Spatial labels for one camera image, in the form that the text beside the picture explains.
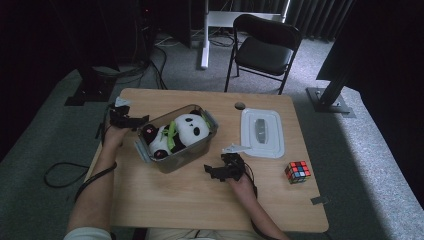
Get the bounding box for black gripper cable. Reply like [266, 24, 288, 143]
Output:
[74, 104, 118, 203]
[242, 155, 282, 240]

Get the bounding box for grey plastic storage box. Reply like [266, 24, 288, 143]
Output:
[133, 104, 220, 175]

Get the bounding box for person's left hand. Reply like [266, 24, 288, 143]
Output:
[102, 124, 130, 152]

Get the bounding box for person's beige pants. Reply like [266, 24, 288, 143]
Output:
[145, 228, 258, 240]

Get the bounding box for dark pleated curtain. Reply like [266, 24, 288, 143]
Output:
[206, 0, 355, 43]

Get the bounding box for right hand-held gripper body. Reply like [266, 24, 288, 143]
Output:
[221, 143, 251, 182]

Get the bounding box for bundle of black floor cables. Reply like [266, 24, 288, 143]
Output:
[93, 33, 169, 90]

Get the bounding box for colourful puzzle cube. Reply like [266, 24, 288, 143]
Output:
[284, 160, 312, 185]

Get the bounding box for person's right hand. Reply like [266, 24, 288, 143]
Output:
[227, 173, 258, 202]

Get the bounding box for black looped floor cable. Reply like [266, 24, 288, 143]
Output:
[43, 162, 91, 189]

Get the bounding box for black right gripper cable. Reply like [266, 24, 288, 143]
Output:
[242, 155, 282, 240]

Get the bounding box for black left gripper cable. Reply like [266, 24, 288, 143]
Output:
[74, 104, 118, 203]

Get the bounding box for black folding chair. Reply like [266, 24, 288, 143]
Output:
[223, 13, 304, 95]

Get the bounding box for black metal stand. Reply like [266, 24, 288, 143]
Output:
[305, 66, 356, 119]
[64, 59, 118, 107]

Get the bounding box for white desk frame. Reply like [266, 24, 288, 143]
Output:
[199, 0, 292, 70]

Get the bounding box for person's white sleeve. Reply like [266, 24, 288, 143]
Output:
[63, 226, 113, 240]

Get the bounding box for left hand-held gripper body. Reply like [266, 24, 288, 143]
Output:
[108, 96, 135, 130]

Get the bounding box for panda plush toy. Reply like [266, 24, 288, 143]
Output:
[141, 113, 211, 160]

